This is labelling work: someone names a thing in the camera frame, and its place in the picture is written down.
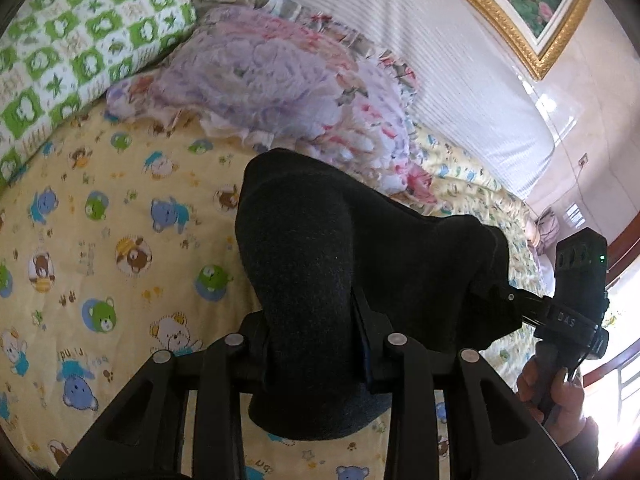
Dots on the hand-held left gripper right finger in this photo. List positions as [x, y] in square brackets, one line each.
[370, 352]

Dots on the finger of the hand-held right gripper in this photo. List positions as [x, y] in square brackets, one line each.
[520, 302]

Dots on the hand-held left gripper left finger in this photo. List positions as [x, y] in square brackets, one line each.
[250, 355]

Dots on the black pants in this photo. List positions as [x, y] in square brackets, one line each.
[310, 260]

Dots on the person's right forearm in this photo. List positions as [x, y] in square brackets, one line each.
[580, 447]

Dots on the person's right hand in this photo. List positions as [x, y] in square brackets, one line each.
[560, 400]

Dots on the yellow bear print quilt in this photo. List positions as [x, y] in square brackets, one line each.
[100, 210]

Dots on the white striped headboard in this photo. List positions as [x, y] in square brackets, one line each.
[450, 85]

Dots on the floral ruffled pillow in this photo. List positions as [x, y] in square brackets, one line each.
[260, 75]

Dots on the green checked pillow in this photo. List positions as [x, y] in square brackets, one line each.
[75, 50]

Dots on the wooden window frame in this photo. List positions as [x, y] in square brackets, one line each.
[625, 240]

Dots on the wall socket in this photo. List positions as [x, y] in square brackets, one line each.
[583, 160]

